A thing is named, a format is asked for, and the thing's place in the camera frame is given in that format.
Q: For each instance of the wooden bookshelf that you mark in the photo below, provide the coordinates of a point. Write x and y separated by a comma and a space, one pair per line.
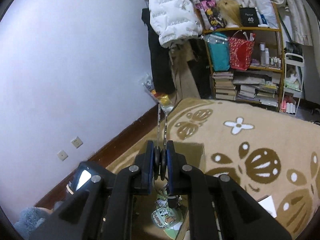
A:
262, 83

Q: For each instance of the white utility cart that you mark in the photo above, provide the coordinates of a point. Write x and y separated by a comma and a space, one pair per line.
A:
293, 83

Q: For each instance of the blonde wig head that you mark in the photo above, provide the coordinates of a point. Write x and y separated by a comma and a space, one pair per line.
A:
230, 12

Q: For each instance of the beige patterned rug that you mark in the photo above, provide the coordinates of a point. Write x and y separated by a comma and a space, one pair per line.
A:
266, 153

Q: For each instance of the white puffer jacket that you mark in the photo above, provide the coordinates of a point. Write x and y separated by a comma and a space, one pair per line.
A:
174, 21

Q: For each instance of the teal bag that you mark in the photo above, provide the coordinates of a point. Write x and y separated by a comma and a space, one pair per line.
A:
218, 45

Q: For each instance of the black hanging coat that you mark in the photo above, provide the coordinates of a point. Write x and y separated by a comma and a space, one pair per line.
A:
159, 58

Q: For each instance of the red gift bag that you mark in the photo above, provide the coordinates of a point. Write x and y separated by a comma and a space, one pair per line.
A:
240, 50

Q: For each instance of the large white box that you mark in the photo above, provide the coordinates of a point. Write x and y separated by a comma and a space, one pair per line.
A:
268, 204

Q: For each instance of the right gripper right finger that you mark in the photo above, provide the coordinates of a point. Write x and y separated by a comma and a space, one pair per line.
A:
219, 208

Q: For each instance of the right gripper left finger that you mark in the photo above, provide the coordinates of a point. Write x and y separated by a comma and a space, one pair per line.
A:
134, 180

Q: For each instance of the green surfboard-shaped remote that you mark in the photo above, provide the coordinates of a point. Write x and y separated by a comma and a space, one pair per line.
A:
176, 232

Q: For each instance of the plastic bag with toys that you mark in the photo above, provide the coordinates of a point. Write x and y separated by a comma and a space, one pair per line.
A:
161, 98

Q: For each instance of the cardboard box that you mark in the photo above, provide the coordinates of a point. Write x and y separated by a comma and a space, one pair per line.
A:
178, 154

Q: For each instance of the wall socket lower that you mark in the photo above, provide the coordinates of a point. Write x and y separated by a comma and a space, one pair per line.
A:
62, 155

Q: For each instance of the keychain bunch with charms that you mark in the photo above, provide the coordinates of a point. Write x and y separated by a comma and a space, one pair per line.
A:
167, 211

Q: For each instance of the black box number 40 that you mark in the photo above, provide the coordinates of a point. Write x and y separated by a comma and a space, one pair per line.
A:
248, 17

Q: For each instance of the stack of books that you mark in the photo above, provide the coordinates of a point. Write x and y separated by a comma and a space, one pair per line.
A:
224, 89

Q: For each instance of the blue fuzzy slipper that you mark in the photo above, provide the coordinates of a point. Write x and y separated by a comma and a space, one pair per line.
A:
30, 218

